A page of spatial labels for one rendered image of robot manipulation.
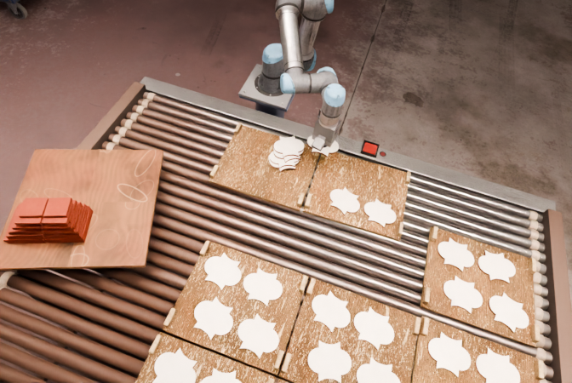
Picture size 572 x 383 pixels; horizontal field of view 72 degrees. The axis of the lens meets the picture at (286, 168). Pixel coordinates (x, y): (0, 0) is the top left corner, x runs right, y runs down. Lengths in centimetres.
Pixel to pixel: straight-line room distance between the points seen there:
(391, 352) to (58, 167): 141
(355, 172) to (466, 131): 195
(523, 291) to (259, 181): 112
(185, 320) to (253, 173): 66
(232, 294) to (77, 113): 235
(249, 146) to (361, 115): 172
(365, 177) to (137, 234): 97
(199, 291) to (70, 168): 70
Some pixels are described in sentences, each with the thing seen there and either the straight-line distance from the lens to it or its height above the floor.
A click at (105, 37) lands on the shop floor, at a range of 416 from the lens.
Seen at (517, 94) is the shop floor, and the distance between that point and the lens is 423.
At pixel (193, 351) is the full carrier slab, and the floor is 94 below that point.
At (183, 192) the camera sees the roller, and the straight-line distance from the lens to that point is 171.
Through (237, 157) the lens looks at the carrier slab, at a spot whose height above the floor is 94.
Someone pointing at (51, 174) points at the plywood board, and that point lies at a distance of 176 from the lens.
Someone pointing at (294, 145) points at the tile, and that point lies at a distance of 176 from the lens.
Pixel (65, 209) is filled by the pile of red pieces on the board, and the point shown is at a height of 120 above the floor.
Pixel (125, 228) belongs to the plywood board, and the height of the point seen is 104.
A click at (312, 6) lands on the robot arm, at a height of 145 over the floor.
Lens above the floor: 235
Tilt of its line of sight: 54 degrees down
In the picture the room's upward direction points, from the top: 8 degrees clockwise
